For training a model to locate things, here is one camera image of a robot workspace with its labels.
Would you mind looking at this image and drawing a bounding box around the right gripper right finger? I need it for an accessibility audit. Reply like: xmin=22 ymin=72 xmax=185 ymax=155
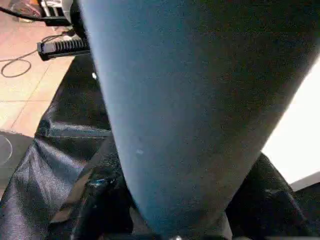
xmin=224 ymin=151 xmax=315 ymax=240

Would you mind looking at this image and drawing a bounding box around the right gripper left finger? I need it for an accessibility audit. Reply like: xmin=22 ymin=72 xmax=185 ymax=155
xmin=46 ymin=134 xmax=137 ymax=240

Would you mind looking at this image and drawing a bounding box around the white plastic table top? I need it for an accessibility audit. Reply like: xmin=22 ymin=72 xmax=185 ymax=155
xmin=260 ymin=59 xmax=320 ymax=193

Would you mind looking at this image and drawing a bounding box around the white plastic table leg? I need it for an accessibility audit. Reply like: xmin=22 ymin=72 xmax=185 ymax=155
xmin=76 ymin=0 xmax=320 ymax=239

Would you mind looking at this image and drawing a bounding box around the black work mat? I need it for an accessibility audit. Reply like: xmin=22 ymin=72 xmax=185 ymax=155
xmin=0 ymin=50 xmax=320 ymax=240

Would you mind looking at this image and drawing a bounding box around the black flat floor base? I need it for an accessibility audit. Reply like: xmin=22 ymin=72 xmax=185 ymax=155
xmin=36 ymin=38 xmax=93 ymax=62

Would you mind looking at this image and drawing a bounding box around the small white stool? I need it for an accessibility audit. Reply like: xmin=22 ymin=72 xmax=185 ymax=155
xmin=40 ymin=0 xmax=77 ymax=20

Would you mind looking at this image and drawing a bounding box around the clear plastic bag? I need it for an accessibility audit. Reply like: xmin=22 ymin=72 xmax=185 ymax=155
xmin=9 ymin=0 xmax=42 ymax=17

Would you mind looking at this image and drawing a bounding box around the thin grey floor cable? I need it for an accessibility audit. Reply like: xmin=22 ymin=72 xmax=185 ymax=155
xmin=0 ymin=34 xmax=72 ymax=79

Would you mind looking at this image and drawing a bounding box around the black floor cable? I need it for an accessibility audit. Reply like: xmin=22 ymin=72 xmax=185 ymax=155
xmin=0 ymin=6 xmax=68 ymax=26

